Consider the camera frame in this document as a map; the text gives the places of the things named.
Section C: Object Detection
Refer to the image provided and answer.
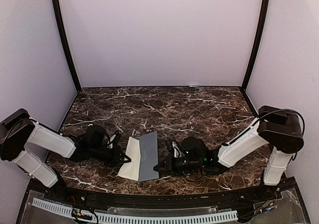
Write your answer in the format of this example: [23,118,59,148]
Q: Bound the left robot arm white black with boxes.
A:
[0,109,131,202]

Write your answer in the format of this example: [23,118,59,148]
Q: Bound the grey paper envelope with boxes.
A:
[138,131,159,182]

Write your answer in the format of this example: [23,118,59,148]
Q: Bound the black frame post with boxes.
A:
[52,0,82,92]
[241,0,269,93]

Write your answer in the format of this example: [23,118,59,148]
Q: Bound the black left frame post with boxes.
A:
[52,0,82,92]

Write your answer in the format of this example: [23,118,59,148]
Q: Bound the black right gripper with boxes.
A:
[153,154,204,177]

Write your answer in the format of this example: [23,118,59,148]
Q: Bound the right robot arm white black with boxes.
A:
[154,106,305,201]

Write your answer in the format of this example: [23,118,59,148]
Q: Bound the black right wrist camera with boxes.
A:
[166,140,184,158]

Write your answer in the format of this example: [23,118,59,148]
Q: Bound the white slotted cable duct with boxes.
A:
[31,198,238,224]

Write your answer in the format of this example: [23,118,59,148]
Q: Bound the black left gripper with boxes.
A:
[89,144,131,167]

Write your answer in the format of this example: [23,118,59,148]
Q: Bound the beige letter sheet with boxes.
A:
[118,137,141,181]

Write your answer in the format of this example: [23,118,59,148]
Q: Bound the black right frame post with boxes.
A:
[241,0,269,93]

